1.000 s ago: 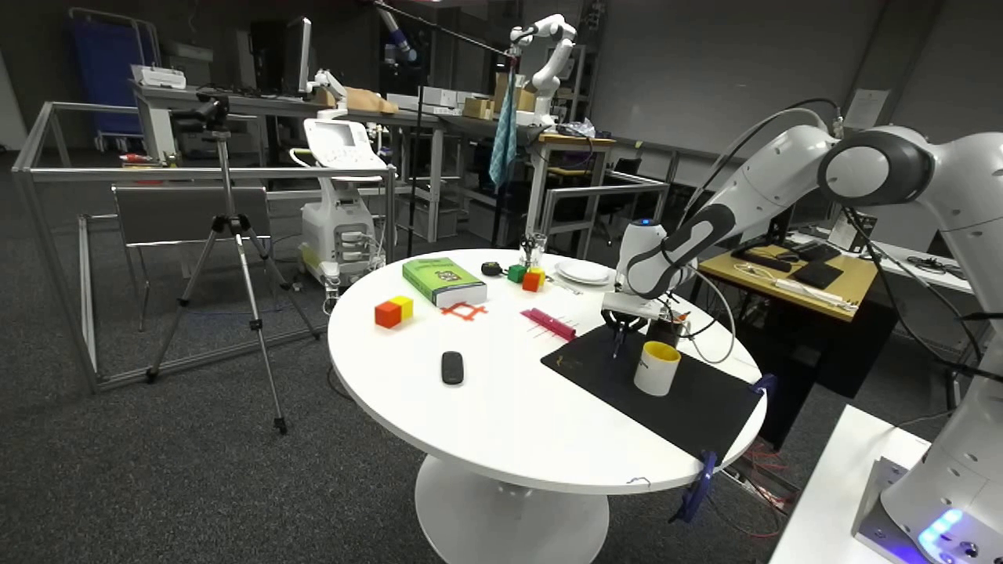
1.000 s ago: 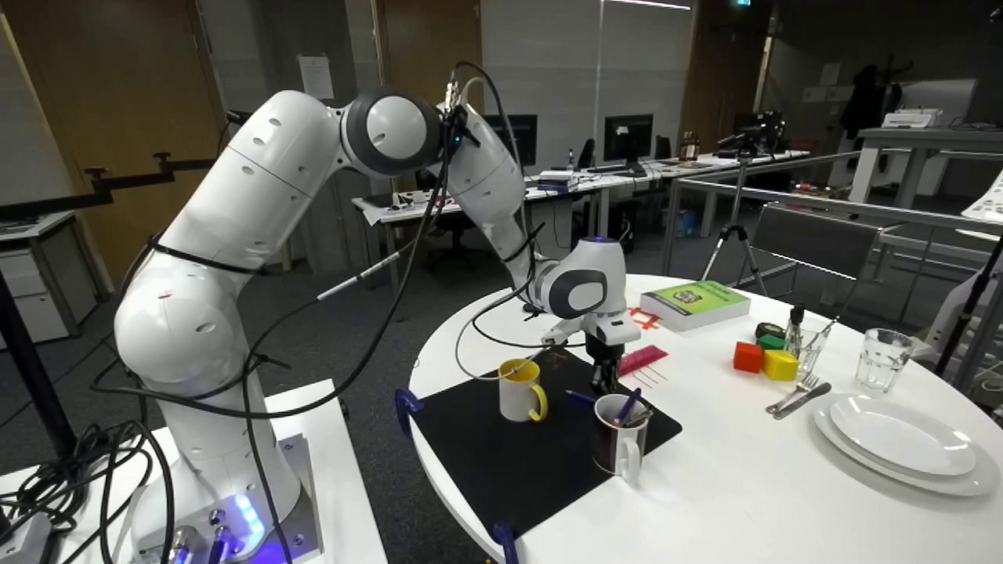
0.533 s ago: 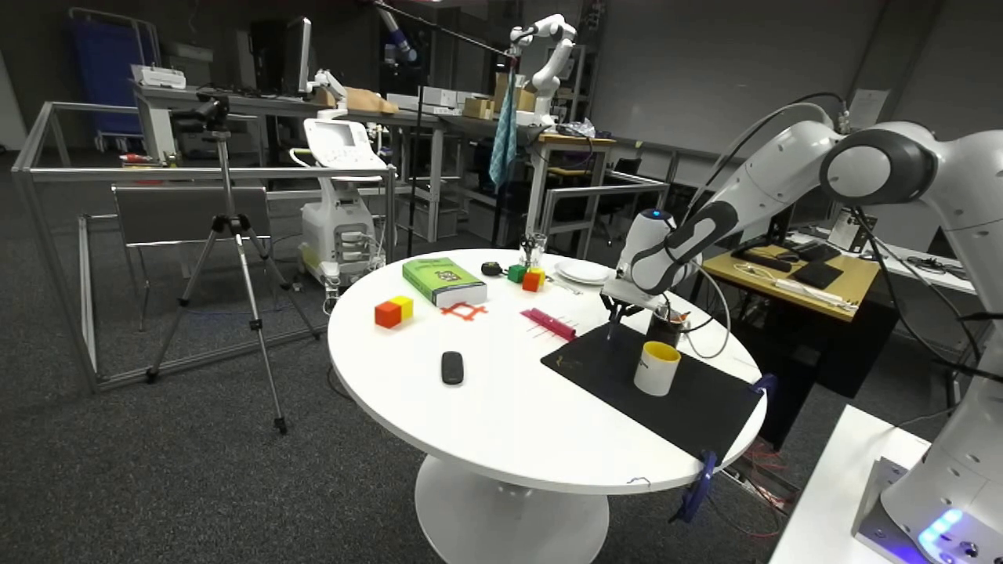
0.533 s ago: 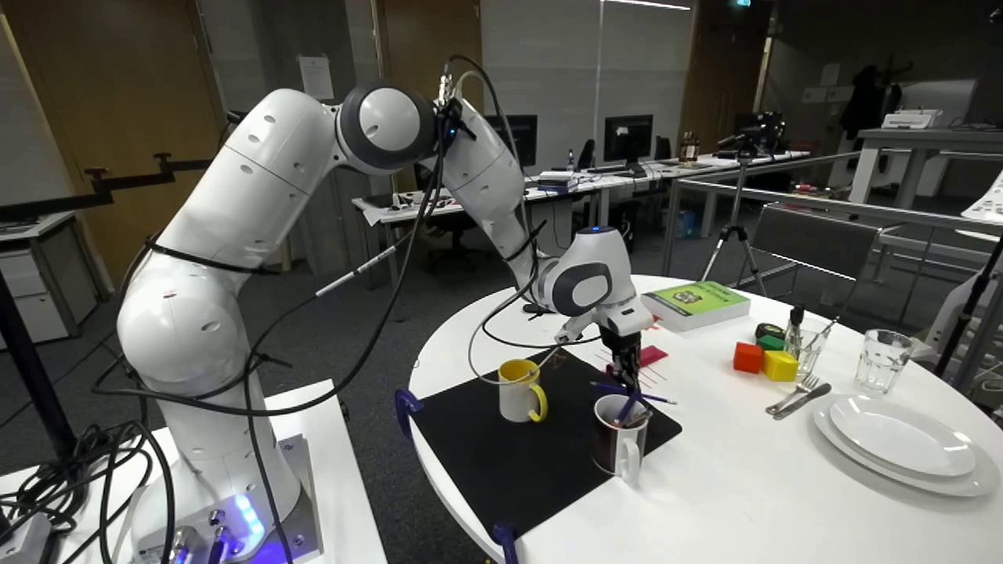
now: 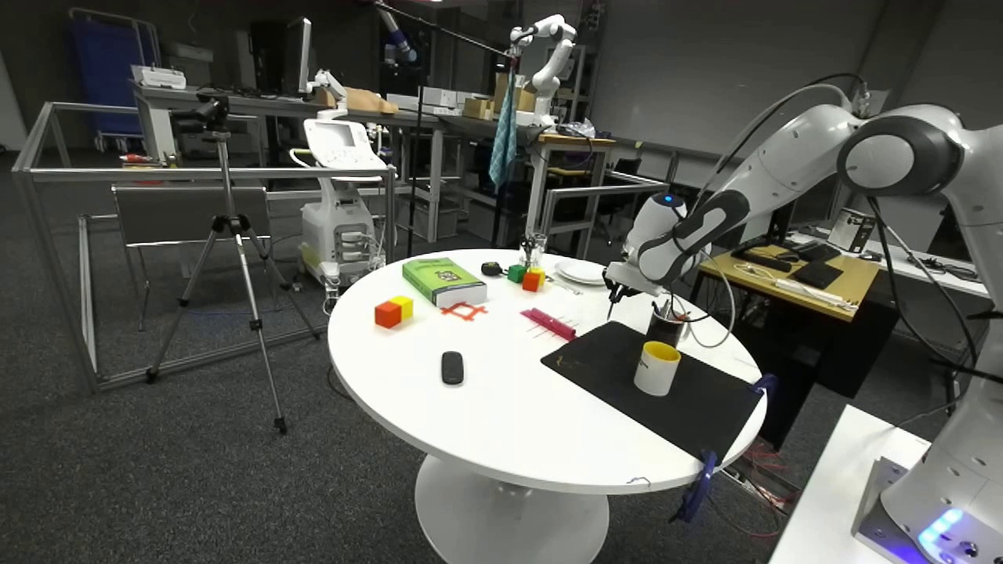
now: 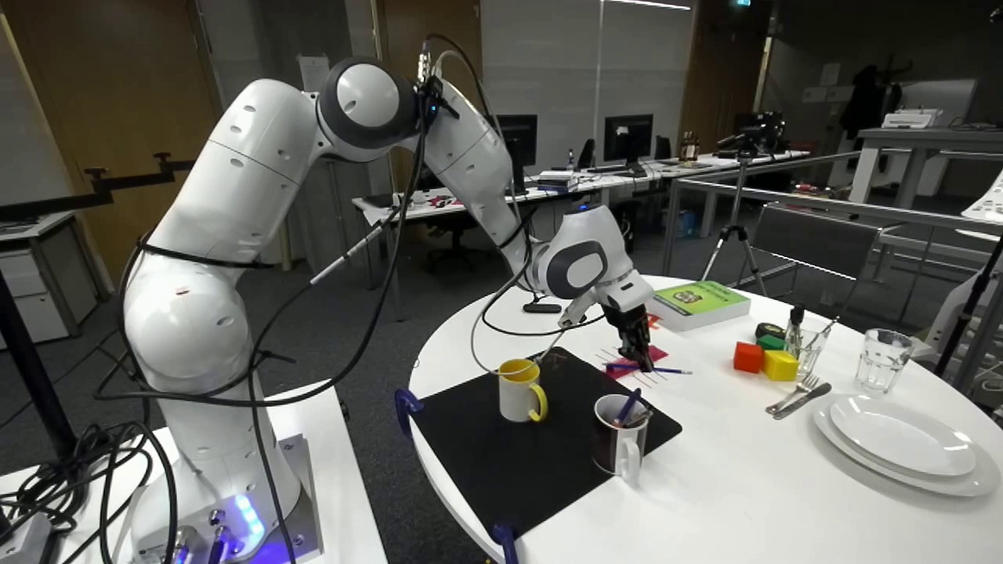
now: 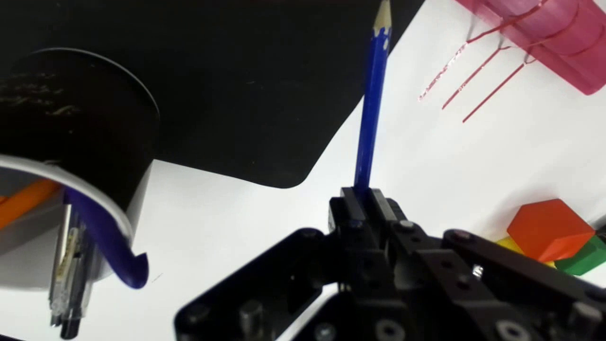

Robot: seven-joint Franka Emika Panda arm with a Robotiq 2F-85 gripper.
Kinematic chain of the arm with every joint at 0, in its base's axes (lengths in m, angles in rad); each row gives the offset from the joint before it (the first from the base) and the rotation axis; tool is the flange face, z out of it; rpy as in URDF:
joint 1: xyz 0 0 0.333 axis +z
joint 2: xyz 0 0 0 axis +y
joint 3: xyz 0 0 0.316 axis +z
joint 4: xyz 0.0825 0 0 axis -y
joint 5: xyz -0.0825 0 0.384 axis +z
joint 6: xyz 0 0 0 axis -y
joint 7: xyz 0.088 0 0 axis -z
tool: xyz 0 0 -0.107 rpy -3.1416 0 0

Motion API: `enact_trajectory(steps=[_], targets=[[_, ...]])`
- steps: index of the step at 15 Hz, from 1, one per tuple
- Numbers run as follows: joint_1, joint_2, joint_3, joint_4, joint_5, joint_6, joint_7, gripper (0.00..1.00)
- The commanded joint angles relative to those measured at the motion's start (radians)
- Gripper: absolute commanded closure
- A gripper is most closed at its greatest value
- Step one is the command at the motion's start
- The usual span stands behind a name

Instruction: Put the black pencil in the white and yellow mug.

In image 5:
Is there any wooden desk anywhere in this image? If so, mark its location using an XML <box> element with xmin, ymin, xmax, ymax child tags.
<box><xmin>699</xmin><ymin>242</ymin><xmax>887</xmax><ymax>325</ymax></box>

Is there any glass cutlery holder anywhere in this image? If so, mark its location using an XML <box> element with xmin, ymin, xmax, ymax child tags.
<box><xmin>521</xmin><ymin>236</ymin><xmax>548</xmax><ymax>276</ymax></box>

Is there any pink plastic ruler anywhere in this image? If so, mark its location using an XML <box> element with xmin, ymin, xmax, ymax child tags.
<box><xmin>521</xmin><ymin>305</ymin><xmax>581</xmax><ymax>344</ymax></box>

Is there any white equipment cart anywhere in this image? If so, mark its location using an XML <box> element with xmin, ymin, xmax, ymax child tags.
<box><xmin>289</xmin><ymin>117</ymin><xmax>388</xmax><ymax>307</ymax></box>

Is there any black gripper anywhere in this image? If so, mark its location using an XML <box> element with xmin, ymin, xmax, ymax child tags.
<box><xmin>623</xmin><ymin>273</ymin><xmax>682</xmax><ymax>316</ymax></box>

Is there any black boom pole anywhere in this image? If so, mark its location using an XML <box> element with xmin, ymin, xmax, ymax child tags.
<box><xmin>370</xmin><ymin>0</ymin><xmax>518</xmax><ymax>253</ymax></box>

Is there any white and yellow mug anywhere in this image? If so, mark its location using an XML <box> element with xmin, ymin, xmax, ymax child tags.
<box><xmin>631</xmin><ymin>340</ymin><xmax>682</xmax><ymax>402</ymax></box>

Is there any small white plate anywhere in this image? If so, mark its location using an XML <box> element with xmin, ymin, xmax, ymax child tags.
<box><xmin>557</xmin><ymin>261</ymin><xmax>611</xmax><ymax>285</ymax></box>

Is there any teal hanging cloth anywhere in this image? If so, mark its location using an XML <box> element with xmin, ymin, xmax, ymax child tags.
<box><xmin>485</xmin><ymin>87</ymin><xmax>524</xmax><ymax>196</ymax></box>

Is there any round white table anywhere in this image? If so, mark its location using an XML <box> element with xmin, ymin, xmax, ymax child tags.
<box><xmin>327</xmin><ymin>248</ymin><xmax>767</xmax><ymax>564</ymax></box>

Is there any orange plastic frame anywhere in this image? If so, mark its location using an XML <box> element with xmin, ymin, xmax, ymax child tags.
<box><xmin>440</xmin><ymin>297</ymin><xmax>489</xmax><ymax>323</ymax></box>

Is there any black square table mat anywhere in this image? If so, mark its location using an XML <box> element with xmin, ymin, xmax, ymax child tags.
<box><xmin>540</xmin><ymin>320</ymin><xmax>774</xmax><ymax>466</ymax></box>

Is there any grey metal frame railing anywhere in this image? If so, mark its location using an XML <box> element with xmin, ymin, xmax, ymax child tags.
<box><xmin>10</xmin><ymin>98</ymin><xmax>401</xmax><ymax>396</ymax></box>

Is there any green book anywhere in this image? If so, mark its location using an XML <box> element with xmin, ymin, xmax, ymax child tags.
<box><xmin>401</xmin><ymin>253</ymin><xmax>493</xmax><ymax>312</ymax></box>

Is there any black computer mouse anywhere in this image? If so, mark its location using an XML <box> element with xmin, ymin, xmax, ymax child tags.
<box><xmin>440</xmin><ymin>348</ymin><xmax>468</xmax><ymax>390</ymax></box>

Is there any white robot pedestal table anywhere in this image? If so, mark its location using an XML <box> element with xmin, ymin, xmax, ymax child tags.
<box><xmin>765</xmin><ymin>405</ymin><xmax>933</xmax><ymax>564</ymax></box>

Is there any blue table clamp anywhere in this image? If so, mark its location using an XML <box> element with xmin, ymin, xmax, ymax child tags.
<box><xmin>749</xmin><ymin>371</ymin><xmax>784</xmax><ymax>407</ymax></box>
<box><xmin>671</xmin><ymin>448</ymin><xmax>725</xmax><ymax>527</ymax></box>

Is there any camera tripod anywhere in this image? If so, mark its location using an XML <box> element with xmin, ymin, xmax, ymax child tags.
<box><xmin>143</xmin><ymin>90</ymin><xmax>324</xmax><ymax>440</ymax></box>

